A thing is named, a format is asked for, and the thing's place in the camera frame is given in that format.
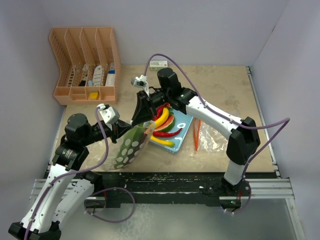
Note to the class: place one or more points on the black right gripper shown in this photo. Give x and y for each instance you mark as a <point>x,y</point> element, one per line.
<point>144,112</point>

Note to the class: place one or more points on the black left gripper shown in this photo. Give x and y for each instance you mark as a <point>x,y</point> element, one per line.
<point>119,128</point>

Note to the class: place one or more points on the green leafy vegetable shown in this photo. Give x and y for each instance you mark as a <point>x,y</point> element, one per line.
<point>127,149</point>

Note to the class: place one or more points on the orange purple papaya slice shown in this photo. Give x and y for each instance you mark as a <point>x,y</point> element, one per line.
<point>142,136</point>

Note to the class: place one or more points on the clear polka dot zip bag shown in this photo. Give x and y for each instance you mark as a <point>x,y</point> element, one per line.
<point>114,149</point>

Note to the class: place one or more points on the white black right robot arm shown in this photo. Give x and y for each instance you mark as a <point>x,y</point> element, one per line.
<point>241,134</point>

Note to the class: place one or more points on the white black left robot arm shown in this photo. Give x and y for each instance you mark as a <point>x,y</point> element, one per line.
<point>67,186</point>

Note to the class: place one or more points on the clear bag with orange zipper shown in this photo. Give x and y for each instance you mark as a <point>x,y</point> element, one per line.
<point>207,138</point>

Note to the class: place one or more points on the red chili pepper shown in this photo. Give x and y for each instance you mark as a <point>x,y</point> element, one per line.
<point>162,134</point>
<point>159,111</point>

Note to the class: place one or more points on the yellow banana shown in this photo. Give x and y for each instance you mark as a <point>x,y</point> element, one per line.
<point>162,119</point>
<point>161,142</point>

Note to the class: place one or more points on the watermelon slice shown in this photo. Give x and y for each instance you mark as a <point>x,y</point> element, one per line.
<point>167,125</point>

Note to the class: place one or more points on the light blue plastic basket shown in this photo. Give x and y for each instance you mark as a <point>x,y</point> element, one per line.
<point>181,121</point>

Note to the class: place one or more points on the yellow block in organizer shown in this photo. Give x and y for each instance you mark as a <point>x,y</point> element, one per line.
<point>94,96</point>

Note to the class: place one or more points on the white blue box in organizer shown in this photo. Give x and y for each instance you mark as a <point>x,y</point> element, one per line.
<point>111,75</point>

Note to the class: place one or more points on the green and white small box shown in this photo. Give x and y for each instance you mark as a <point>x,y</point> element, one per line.
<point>156,65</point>

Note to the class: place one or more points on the white bottle in organizer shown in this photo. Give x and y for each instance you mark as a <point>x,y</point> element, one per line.
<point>97,76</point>

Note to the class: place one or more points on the peach plastic file organizer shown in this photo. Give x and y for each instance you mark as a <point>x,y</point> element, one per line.
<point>78,50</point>

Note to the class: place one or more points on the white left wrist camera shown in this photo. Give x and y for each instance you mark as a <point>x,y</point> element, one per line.
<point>109,114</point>

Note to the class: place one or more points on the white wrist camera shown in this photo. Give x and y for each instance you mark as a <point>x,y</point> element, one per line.
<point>109,114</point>
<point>141,82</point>

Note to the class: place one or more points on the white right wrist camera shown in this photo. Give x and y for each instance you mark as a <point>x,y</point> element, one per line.
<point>141,82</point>

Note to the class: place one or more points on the black aluminium base frame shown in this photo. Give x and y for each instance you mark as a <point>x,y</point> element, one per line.
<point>188,206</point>

